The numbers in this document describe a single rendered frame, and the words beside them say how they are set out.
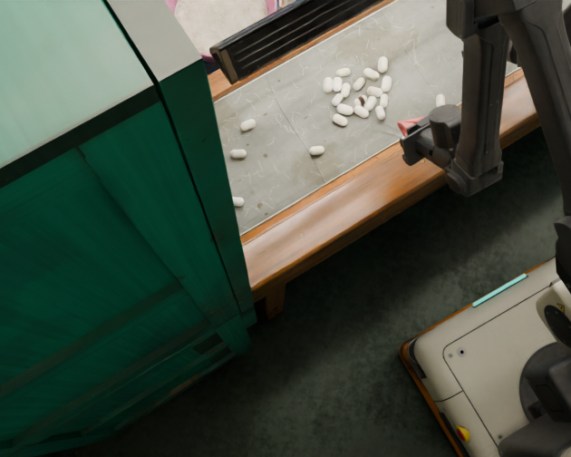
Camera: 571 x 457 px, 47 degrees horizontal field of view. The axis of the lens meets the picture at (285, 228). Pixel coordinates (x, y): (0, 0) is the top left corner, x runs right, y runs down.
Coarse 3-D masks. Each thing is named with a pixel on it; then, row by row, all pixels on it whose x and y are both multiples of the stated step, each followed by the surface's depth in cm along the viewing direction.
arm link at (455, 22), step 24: (456, 0) 86; (456, 24) 89; (480, 24) 89; (480, 48) 92; (504, 48) 93; (480, 72) 95; (504, 72) 97; (480, 96) 99; (480, 120) 103; (480, 144) 107; (456, 168) 116; (480, 168) 112
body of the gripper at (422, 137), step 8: (424, 128) 128; (408, 136) 127; (416, 136) 128; (424, 136) 127; (408, 144) 128; (416, 144) 128; (424, 144) 126; (432, 144) 124; (408, 152) 129; (416, 152) 130; (424, 152) 127; (432, 152) 126; (408, 160) 130; (416, 160) 131; (432, 160) 126
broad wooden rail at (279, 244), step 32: (512, 96) 149; (512, 128) 147; (384, 160) 145; (320, 192) 144; (352, 192) 143; (384, 192) 143; (416, 192) 146; (288, 224) 141; (320, 224) 141; (352, 224) 141; (256, 256) 139; (288, 256) 139; (320, 256) 149; (256, 288) 138
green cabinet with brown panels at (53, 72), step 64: (0, 0) 38; (64, 0) 38; (128, 0) 38; (0, 64) 37; (64, 64) 37; (128, 64) 37; (192, 64) 37; (0, 128) 36; (64, 128) 36; (128, 128) 40; (192, 128) 44; (0, 192) 38; (64, 192) 42; (128, 192) 48; (192, 192) 55; (0, 256) 48; (64, 256) 56; (128, 256) 65; (192, 256) 72; (0, 320) 60; (64, 320) 72; (128, 320) 82; (192, 320) 115; (0, 384) 80; (64, 384) 101; (0, 448) 110
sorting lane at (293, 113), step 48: (432, 0) 158; (336, 48) 154; (384, 48) 155; (432, 48) 155; (240, 96) 151; (288, 96) 151; (432, 96) 152; (240, 144) 148; (288, 144) 148; (336, 144) 148; (384, 144) 148; (240, 192) 145; (288, 192) 145
